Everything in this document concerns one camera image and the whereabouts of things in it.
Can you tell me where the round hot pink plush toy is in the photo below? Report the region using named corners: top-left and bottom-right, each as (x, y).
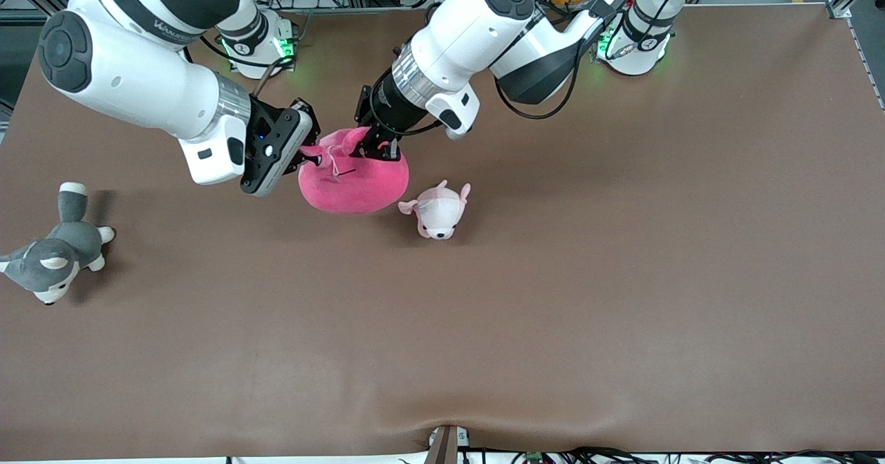
top-left (297, 127), bottom-right (410, 216)

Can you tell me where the grey husky plush toy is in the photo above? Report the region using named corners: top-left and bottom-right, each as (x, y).
top-left (0, 182), bottom-right (116, 306)

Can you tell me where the light pink puppy plush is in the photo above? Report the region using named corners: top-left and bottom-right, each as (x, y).
top-left (398, 180), bottom-right (472, 241)

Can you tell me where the brown table cover mat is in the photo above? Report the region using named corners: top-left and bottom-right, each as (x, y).
top-left (0, 4), bottom-right (885, 461)

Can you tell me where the aluminium frame rail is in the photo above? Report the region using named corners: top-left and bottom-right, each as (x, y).
top-left (297, 6), bottom-right (443, 18)

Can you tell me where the metal table edge bracket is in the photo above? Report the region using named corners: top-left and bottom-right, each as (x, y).
top-left (425, 425), bottom-right (471, 464)

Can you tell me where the black floor cable bundle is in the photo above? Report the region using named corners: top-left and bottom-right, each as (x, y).
top-left (512, 446), bottom-right (885, 464)

